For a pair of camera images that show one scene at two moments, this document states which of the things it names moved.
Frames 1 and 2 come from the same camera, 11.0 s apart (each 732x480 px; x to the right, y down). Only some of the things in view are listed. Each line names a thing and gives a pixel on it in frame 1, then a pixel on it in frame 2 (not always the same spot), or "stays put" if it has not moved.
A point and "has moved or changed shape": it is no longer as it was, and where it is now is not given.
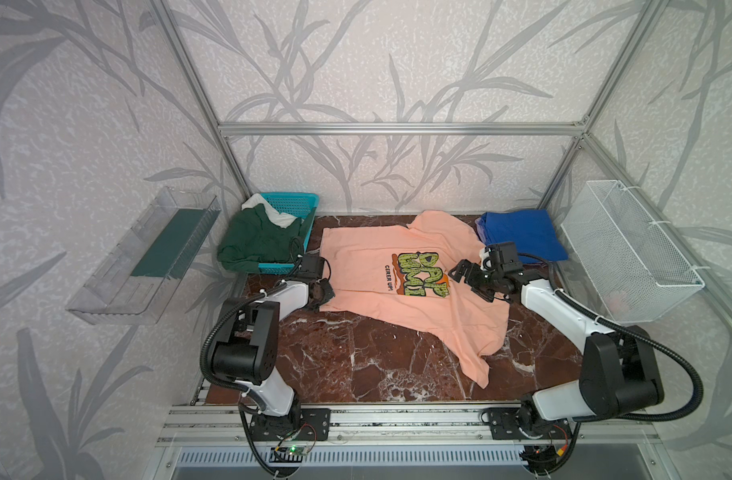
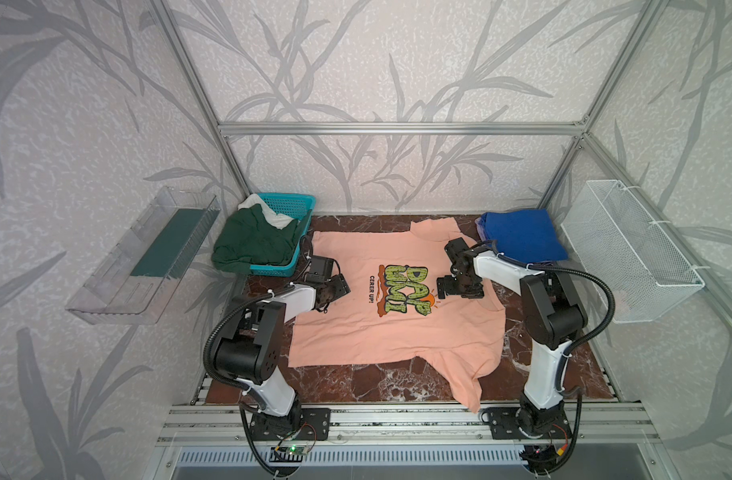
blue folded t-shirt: [534, 232] stays put
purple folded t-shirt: [480, 229] stays put
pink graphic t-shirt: [400, 277] has moved or changed shape
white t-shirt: [281, 219] stays put
